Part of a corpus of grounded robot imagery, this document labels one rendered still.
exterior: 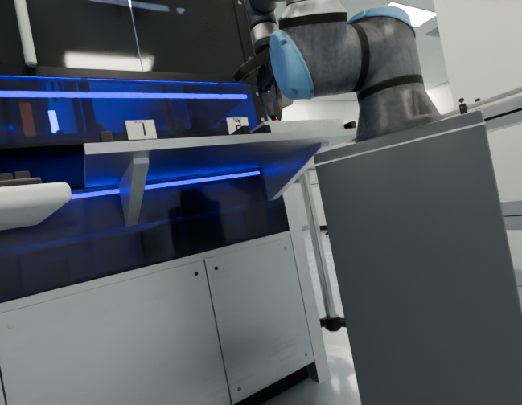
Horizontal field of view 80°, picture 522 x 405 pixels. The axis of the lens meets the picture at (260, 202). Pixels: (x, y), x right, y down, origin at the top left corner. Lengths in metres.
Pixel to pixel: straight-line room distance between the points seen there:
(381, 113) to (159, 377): 0.93
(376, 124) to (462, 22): 1.82
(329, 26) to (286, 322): 0.98
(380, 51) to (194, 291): 0.83
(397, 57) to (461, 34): 1.74
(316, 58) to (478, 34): 1.81
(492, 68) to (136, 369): 2.18
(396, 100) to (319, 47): 0.16
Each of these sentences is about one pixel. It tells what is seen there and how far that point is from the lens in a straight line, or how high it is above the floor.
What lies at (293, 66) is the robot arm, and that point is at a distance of 0.56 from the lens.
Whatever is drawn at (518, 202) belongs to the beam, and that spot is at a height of 0.54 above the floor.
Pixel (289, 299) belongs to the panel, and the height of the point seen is 0.35.
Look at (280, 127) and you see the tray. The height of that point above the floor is 0.90.
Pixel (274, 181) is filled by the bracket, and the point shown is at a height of 0.79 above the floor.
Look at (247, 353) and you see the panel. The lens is 1.19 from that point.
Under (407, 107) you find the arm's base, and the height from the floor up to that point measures 0.83.
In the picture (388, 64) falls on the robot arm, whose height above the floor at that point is 0.91.
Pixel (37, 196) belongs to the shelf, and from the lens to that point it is 0.52.
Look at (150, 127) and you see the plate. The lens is 1.07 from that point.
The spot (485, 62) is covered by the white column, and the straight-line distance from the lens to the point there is 2.27.
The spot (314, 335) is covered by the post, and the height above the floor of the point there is 0.18.
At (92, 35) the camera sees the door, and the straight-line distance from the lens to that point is 1.18.
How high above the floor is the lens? 0.72
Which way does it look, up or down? 1 degrees up
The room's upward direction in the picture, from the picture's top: 11 degrees counter-clockwise
